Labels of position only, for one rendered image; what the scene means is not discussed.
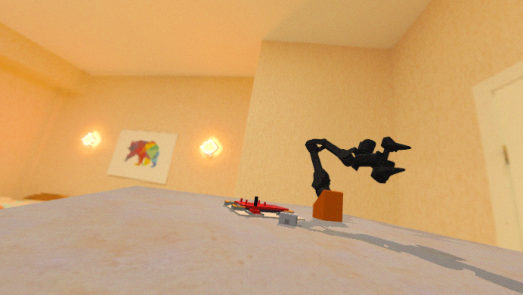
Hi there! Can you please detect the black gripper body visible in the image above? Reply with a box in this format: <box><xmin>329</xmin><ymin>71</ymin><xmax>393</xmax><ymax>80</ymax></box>
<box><xmin>364</xmin><ymin>136</ymin><xmax>394</xmax><ymax>183</ymax></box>

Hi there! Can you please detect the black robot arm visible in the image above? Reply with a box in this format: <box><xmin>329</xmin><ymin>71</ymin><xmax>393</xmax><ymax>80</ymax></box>
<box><xmin>305</xmin><ymin>138</ymin><xmax>376</xmax><ymax>197</ymax></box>

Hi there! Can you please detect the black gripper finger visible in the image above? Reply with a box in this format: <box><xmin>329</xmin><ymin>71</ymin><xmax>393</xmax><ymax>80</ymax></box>
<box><xmin>387</xmin><ymin>138</ymin><xmax>412</xmax><ymax>152</ymax></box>
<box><xmin>378</xmin><ymin>167</ymin><xmax>405</xmax><ymax>180</ymax></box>

